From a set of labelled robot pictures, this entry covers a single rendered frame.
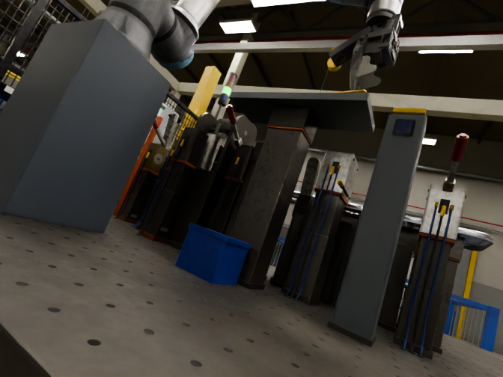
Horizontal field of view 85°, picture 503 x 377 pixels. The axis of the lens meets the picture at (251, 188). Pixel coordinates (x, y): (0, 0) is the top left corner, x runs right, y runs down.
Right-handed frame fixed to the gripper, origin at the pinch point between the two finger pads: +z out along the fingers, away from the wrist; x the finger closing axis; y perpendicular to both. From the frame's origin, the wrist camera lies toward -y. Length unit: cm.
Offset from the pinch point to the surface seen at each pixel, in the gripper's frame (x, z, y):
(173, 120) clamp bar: 4, 5, -81
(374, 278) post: -2.8, 42.5, 16.3
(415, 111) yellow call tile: -2.3, 8.3, 15.9
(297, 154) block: -3.9, 20.3, -6.8
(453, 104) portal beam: 329, -216, -20
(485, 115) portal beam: 340, -204, 15
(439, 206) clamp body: 14.1, 22.3, 21.5
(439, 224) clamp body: 13.8, 26.4, 22.3
